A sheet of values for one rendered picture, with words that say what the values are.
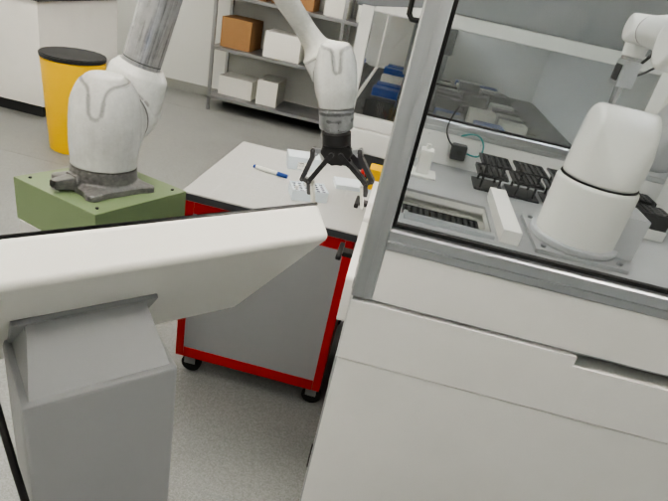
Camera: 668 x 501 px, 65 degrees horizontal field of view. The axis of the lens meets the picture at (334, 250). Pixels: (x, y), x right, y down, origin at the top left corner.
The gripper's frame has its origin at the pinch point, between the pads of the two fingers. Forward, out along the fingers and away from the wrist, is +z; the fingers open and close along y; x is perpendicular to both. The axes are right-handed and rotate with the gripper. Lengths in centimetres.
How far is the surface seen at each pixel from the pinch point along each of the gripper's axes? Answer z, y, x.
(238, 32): -20, -158, 382
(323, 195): 9.2, -9.8, 30.6
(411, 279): -6, 22, -52
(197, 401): 81, -53, 3
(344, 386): 19, 10, -52
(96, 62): -14, -190, 196
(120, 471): 0, -11, -93
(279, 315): 48, -23, 14
